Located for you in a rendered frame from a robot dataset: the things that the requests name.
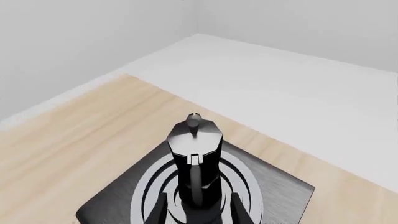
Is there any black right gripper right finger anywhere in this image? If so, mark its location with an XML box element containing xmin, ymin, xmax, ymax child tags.
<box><xmin>228</xmin><ymin>192</ymin><xmax>254</xmax><ymax>224</ymax></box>

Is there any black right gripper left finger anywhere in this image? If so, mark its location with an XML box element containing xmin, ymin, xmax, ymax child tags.
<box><xmin>144</xmin><ymin>191</ymin><xmax>172</xmax><ymax>224</ymax></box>

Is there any flat black stove plate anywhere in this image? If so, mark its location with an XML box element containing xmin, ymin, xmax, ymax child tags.
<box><xmin>76</xmin><ymin>139</ymin><xmax>316</xmax><ymax>224</ymax></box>

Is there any dark metal moka pot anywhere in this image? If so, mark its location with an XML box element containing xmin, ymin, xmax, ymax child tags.
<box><xmin>166</xmin><ymin>112</ymin><xmax>224</xmax><ymax>224</ymax></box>

